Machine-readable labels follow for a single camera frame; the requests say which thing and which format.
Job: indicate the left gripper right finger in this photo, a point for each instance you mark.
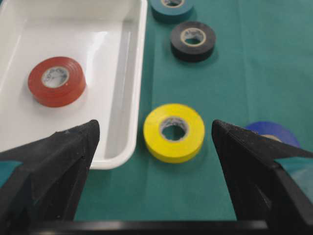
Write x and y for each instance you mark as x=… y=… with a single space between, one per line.
x=259 y=187

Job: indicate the white plastic tray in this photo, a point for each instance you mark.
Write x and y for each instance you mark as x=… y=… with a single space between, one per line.
x=106 y=37

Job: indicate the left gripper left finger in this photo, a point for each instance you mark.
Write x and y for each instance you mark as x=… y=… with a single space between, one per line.
x=48 y=183

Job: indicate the yellow tape roll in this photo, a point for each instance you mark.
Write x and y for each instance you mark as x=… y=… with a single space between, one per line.
x=174 y=133

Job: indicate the red tape roll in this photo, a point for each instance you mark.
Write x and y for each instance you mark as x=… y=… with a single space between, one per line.
x=57 y=81

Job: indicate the blue tape roll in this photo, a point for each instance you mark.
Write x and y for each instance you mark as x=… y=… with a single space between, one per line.
x=274 y=131

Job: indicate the black tape roll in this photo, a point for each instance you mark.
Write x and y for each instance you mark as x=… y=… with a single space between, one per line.
x=192 y=41

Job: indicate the teal tape roll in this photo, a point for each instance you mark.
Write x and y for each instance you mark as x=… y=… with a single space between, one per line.
x=171 y=11

